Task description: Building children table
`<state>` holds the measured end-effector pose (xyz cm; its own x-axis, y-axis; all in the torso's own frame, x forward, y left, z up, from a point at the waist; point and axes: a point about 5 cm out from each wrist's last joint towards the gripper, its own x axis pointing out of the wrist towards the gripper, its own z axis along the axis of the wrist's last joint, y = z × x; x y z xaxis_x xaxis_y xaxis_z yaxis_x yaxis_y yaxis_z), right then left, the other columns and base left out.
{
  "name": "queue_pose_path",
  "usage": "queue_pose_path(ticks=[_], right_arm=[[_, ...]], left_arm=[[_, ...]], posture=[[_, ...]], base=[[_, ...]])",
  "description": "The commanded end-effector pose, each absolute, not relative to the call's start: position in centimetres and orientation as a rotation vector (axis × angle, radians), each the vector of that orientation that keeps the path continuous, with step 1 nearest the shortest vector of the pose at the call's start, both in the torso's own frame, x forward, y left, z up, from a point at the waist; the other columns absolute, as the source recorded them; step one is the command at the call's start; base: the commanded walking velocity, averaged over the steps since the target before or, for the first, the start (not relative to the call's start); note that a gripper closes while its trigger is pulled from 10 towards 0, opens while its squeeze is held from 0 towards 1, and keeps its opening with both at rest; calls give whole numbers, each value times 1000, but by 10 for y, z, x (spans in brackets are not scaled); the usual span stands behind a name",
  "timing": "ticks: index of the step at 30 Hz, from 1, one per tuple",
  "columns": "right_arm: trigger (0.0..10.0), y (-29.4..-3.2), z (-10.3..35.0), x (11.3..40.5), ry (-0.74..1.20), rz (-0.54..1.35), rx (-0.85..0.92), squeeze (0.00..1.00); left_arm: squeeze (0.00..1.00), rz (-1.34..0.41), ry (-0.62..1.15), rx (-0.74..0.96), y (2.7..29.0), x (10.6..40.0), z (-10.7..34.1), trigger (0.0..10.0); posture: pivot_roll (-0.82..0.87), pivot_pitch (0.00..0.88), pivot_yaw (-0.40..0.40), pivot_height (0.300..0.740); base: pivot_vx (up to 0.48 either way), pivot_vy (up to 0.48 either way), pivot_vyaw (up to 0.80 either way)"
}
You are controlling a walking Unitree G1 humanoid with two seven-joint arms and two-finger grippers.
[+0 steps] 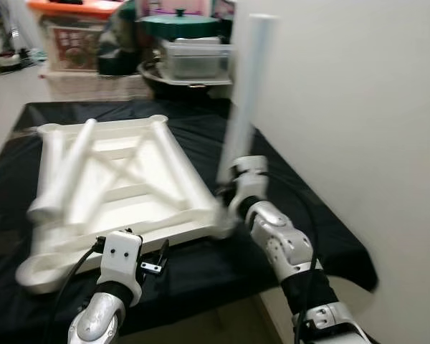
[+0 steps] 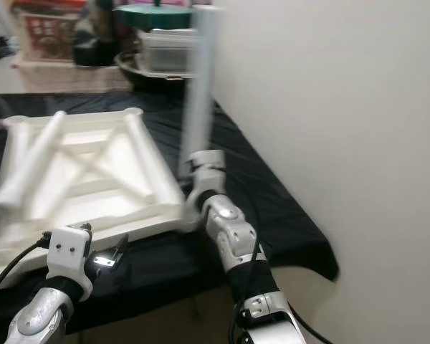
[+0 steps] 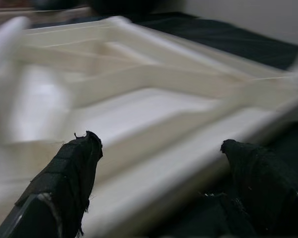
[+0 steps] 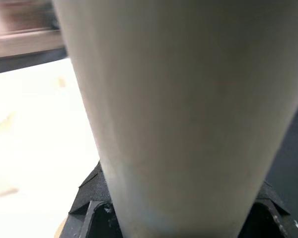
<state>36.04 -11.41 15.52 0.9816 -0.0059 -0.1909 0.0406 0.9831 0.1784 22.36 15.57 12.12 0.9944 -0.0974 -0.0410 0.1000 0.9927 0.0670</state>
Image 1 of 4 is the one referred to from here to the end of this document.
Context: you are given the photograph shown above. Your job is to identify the cream plastic children table top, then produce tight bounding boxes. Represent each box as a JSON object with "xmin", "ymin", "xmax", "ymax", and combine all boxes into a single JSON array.
[{"xmin": 16, "ymin": 115, "xmax": 237, "ymax": 295}]

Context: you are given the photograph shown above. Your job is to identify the black tablecloth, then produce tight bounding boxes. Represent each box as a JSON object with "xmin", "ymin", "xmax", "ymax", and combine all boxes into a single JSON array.
[{"xmin": 0, "ymin": 100, "xmax": 379, "ymax": 341}]

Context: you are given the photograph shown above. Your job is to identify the black wok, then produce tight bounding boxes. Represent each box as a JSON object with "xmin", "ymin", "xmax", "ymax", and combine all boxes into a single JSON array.
[{"xmin": 138, "ymin": 59, "xmax": 226, "ymax": 101}]

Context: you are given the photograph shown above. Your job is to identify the clear plastic container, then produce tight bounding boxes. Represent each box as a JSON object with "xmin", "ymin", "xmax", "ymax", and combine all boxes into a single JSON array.
[{"xmin": 158, "ymin": 36, "xmax": 234, "ymax": 81}]

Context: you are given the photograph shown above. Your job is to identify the green pot lid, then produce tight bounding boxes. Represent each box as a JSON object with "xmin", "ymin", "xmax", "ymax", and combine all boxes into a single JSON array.
[{"xmin": 138, "ymin": 9, "xmax": 223, "ymax": 42}]

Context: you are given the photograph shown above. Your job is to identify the beige patterned cloth cover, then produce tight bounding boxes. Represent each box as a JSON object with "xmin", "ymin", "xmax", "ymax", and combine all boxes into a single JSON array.
[{"xmin": 39, "ymin": 68, "xmax": 148, "ymax": 101}]

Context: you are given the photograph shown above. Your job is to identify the black plastic bag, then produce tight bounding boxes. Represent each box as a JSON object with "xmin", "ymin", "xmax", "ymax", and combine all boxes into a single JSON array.
[{"xmin": 97, "ymin": 4, "xmax": 148, "ymax": 76}]

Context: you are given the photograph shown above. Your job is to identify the orange lid storage box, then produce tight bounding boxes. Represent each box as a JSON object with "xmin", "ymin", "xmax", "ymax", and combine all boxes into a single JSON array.
[{"xmin": 25, "ymin": 0, "xmax": 123, "ymax": 72}]

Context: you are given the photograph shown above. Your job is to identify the small floor appliance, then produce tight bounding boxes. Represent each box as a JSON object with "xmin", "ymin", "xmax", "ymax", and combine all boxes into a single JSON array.
[{"xmin": 0, "ymin": 49, "xmax": 22, "ymax": 69}]

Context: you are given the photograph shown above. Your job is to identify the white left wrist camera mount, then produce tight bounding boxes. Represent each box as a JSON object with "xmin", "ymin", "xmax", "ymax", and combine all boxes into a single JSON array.
[{"xmin": 100, "ymin": 229, "xmax": 144, "ymax": 305}]

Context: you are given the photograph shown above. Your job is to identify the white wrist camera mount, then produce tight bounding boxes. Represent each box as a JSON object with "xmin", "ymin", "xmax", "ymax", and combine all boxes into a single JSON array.
[
  {"xmin": 100, "ymin": 229, "xmax": 144, "ymax": 305},
  {"xmin": 229, "ymin": 156, "xmax": 269, "ymax": 216}
]

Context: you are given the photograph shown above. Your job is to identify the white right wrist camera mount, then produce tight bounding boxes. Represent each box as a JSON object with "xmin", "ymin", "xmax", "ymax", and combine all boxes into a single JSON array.
[{"xmin": 229, "ymin": 156, "xmax": 269, "ymax": 216}]

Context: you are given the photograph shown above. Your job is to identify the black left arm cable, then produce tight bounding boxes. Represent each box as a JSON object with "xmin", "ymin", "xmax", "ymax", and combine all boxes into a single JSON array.
[{"xmin": 47, "ymin": 236, "xmax": 105, "ymax": 344}]

